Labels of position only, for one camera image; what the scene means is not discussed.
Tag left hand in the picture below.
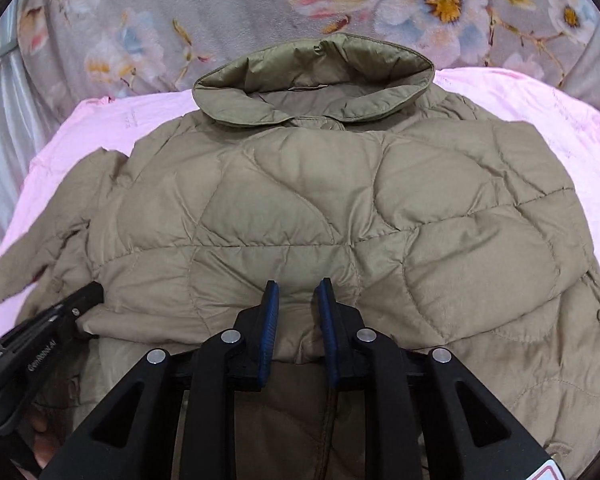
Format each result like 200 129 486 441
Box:
18 405 60 469

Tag white satin curtain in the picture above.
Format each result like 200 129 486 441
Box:
0 4 64 291

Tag grey floral blanket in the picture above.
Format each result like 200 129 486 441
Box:
17 0 600 118

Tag olive quilted jacket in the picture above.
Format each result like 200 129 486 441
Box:
0 35 600 479

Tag pink bed sheet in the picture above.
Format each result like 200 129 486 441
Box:
0 65 600 354

